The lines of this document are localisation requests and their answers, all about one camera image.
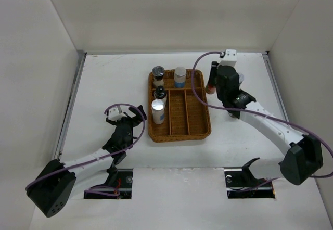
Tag silver-lid salt shaker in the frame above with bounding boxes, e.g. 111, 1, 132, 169
151, 99, 165, 125
174, 67, 187, 88

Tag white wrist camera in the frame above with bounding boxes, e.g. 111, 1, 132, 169
104, 105, 126, 121
219, 49, 237, 67

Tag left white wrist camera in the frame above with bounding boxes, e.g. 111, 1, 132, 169
104, 105, 126, 121

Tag brown wicker tray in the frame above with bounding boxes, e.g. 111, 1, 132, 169
147, 69, 211, 143

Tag yellow-cap red sauce bottle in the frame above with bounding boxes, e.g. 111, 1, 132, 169
205, 83, 216, 95

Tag clear-lid white spice jar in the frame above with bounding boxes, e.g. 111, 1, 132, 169
152, 66, 165, 88

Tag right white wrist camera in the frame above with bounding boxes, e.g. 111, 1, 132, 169
219, 49, 237, 67

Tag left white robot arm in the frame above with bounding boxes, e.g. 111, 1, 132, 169
25, 104, 147, 218

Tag black-cap white spice jar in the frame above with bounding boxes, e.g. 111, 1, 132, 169
154, 85, 168, 105

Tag far red-label spice jar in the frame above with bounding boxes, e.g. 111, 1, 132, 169
238, 73, 245, 85

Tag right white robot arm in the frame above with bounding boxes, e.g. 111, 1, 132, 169
208, 61, 323, 185

